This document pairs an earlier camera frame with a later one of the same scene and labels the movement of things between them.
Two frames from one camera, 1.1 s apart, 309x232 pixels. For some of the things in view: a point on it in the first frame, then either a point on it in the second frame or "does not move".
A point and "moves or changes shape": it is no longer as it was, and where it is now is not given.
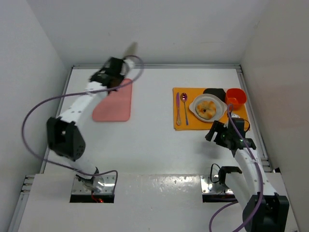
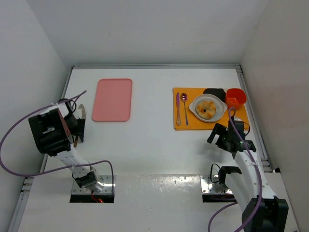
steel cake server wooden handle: (133, 50) moves or changes shape
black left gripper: (118, 65) -> (80, 126)
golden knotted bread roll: (206, 109) does not move
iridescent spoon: (184, 97) does not move
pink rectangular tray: (116, 107) does not move
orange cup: (236, 97) does not move
